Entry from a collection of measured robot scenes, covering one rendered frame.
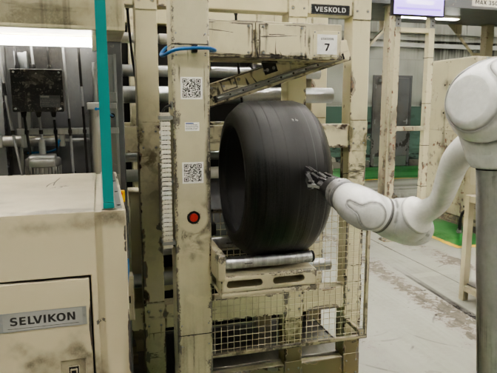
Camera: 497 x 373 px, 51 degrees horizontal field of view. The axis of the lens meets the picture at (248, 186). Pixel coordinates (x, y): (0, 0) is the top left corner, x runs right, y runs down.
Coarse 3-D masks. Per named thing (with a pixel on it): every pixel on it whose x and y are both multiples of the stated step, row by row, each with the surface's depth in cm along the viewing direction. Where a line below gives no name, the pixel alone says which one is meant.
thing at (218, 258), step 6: (216, 246) 186; (216, 252) 179; (222, 252) 179; (216, 258) 178; (222, 258) 176; (216, 264) 179; (222, 264) 177; (216, 270) 179; (222, 270) 177; (216, 276) 180; (222, 276) 177
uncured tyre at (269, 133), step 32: (224, 128) 201; (256, 128) 173; (288, 128) 174; (320, 128) 180; (224, 160) 212; (256, 160) 169; (288, 160) 169; (320, 160) 173; (224, 192) 213; (256, 192) 170; (288, 192) 170; (320, 192) 173; (256, 224) 174; (288, 224) 174; (320, 224) 179
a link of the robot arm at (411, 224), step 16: (448, 160) 110; (464, 160) 107; (448, 176) 114; (432, 192) 125; (448, 192) 120; (400, 208) 136; (416, 208) 133; (432, 208) 129; (400, 224) 135; (416, 224) 134; (432, 224) 140; (400, 240) 139; (416, 240) 138
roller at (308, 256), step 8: (232, 256) 184; (240, 256) 184; (248, 256) 184; (256, 256) 185; (264, 256) 185; (272, 256) 186; (280, 256) 187; (288, 256) 187; (296, 256) 188; (304, 256) 189; (312, 256) 190; (232, 264) 182; (240, 264) 182; (248, 264) 183; (256, 264) 184; (264, 264) 185; (272, 264) 186; (280, 264) 188
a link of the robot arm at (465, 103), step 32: (480, 64) 79; (448, 96) 81; (480, 96) 76; (480, 128) 77; (480, 160) 82; (480, 192) 84; (480, 224) 85; (480, 256) 85; (480, 288) 86; (480, 320) 86; (480, 352) 87
